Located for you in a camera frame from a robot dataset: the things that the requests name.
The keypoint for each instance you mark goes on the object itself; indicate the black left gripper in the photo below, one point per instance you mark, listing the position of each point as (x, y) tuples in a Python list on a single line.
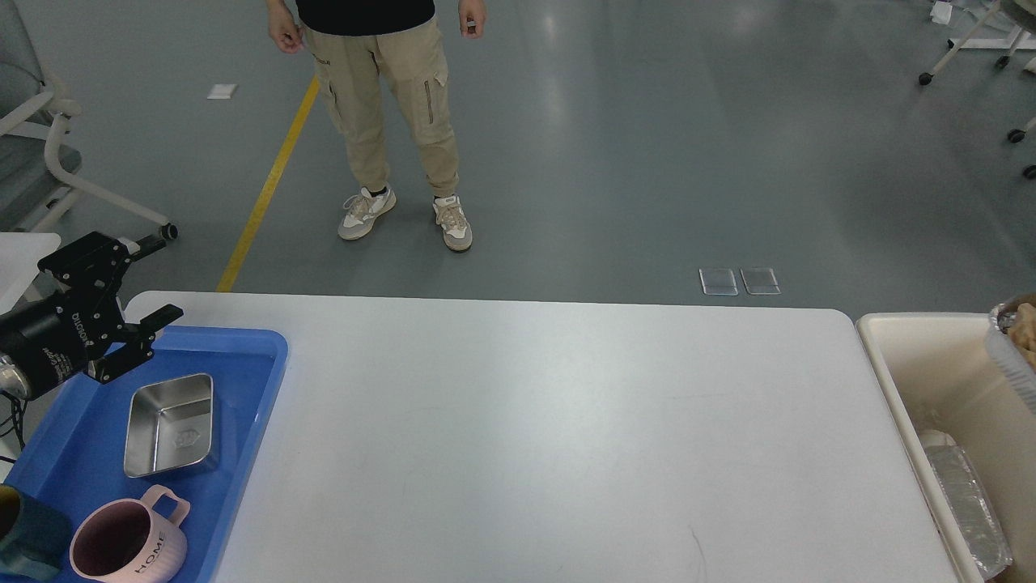
[(47, 342)]

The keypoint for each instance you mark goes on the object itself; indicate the stainless steel rectangular container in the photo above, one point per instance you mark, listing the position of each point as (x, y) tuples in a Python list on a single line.
[(173, 429)]

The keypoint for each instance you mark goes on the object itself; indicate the pink HOME mug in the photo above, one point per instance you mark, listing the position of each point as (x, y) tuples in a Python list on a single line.
[(133, 540)]

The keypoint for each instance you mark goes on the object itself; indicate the brown paper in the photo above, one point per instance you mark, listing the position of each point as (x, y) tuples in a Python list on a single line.
[(1022, 332)]

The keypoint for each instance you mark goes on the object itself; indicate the aluminium foil tray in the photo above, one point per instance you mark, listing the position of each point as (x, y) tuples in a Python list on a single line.
[(1017, 366)]

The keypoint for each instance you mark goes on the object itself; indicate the white side table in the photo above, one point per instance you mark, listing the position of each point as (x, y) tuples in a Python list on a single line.
[(20, 253)]

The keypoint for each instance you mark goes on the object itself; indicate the blue plastic tray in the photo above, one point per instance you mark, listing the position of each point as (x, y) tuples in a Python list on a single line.
[(73, 461)]

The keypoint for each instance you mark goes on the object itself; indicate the teal yellow cup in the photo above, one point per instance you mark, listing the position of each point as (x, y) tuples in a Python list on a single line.
[(34, 536)]

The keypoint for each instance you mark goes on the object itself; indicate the person in khaki trousers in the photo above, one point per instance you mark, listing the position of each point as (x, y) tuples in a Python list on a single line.
[(358, 49)]

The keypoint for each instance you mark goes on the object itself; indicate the clear floor plate left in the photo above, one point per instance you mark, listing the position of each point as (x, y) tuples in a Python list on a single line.
[(718, 282)]

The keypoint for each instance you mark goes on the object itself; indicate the clear floor plate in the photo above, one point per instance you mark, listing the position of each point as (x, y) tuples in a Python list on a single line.
[(718, 282), (760, 281)]

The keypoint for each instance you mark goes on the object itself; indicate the clear floor plate right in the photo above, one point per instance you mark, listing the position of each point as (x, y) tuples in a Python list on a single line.
[(760, 281)]

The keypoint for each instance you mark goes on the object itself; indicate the beige plastic bin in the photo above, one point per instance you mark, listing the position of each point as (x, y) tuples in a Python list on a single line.
[(936, 373)]

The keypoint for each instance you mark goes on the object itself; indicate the white wheeled stand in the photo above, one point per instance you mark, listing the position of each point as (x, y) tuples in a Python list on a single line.
[(1021, 15)]

